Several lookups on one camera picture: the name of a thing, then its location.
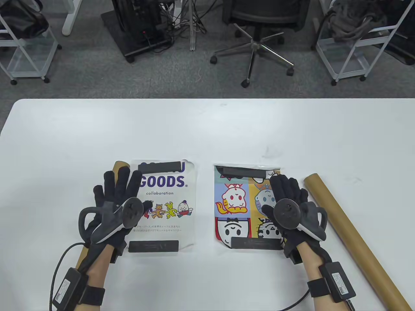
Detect person's right hand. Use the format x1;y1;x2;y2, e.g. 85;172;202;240
261;174;328;259

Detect person's left hand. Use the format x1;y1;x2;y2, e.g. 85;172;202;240
81;166;153;272

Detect brown cardboard mailing tube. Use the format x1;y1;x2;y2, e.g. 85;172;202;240
303;173;412;311
75;160;131;269

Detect grey handheld controller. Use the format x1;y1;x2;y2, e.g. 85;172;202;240
273;198;328;241
79;197;144;244

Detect black rectangular bar weight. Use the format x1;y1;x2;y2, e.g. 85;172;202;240
216;166;265;179
231;237;283;250
129;240;179;253
138;161;182;174

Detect colourful cartoon poster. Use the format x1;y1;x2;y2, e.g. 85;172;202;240
213;164;287;250

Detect white poster purple lettering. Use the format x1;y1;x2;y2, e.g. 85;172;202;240
125;159;199;252

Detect person's left forearm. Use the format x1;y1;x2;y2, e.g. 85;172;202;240
62;245;114;311

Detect black wrist sensor box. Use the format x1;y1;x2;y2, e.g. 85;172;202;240
52;268;89;310
319;262;356;303

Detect black rolling equipment cart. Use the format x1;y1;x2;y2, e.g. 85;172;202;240
101;0;174;63

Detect white desk leg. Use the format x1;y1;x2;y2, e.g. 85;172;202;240
62;0;83;36

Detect black office chair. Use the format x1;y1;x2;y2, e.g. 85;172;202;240
210;0;312;88

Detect grey bag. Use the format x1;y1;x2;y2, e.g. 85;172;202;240
326;0;388;42

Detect black equipment base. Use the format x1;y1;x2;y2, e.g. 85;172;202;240
373;0;415;66

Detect black bag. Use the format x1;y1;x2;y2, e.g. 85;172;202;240
0;0;49;40

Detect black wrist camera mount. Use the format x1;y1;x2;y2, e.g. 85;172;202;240
110;241;127;263
284;241;302;264

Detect black wrist strap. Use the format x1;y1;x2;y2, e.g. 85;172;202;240
78;285;106;306
307;278;329;298

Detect white wire cart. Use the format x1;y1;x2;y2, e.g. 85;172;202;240
0;12;63;85
315;0;415;86

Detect clear acrylic post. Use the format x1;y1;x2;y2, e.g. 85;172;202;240
189;0;197;52

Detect tangled black cables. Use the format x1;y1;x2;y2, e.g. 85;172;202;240
158;0;224;35

